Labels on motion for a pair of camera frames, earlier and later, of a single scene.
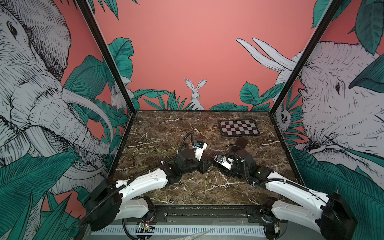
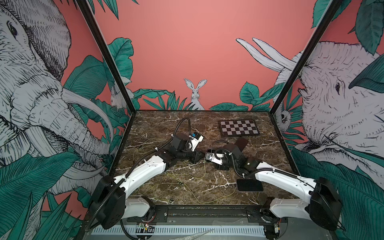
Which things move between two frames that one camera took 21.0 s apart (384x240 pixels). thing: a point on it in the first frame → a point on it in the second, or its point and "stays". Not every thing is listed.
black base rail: (212, 214) stays
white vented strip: (180, 230) stays
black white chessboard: (233, 128) stays
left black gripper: (203, 166) → (195, 154)
